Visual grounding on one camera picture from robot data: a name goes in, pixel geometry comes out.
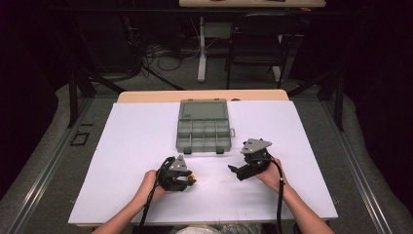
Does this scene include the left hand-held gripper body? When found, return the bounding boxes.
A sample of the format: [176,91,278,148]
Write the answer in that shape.
[157,154,193,192]

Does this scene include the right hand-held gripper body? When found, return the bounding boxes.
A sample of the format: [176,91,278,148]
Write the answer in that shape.
[240,137,274,175]

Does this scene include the grey translucent compartment box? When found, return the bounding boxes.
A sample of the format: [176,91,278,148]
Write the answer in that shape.
[175,97,236,155]

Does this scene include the person's right hand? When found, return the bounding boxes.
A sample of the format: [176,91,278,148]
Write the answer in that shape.
[255,157,289,195]

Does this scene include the person's left hand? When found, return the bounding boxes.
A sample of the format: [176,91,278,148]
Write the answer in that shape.
[137,169,169,205]

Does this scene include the person's light clothing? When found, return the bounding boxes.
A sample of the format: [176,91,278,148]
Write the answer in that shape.
[174,223,261,234]

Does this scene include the white board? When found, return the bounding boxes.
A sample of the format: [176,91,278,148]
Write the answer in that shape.
[67,99,339,226]

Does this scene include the black metal stand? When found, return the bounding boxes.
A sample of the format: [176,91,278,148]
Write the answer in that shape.
[286,69,346,133]
[66,69,127,129]

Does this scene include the black chair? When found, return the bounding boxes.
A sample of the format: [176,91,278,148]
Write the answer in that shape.
[224,13,305,91]

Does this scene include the light desk with white legs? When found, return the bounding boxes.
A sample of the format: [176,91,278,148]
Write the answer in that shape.
[178,0,326,83]

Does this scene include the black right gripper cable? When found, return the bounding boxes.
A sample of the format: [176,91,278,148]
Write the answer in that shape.
[266,155,286,234]

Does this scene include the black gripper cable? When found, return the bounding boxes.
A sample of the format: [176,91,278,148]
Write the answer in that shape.
[138,156,176,234]
[266,155,286,234]

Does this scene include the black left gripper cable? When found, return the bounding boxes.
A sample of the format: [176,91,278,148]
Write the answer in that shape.
[138,156,176,234]

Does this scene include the metal floor rail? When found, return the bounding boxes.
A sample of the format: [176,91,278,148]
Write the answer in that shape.
[8,97,95,234]
[319,97,395,234]

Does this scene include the bundle of floor cables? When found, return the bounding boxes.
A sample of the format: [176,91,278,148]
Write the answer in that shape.
[128,16,203,81]

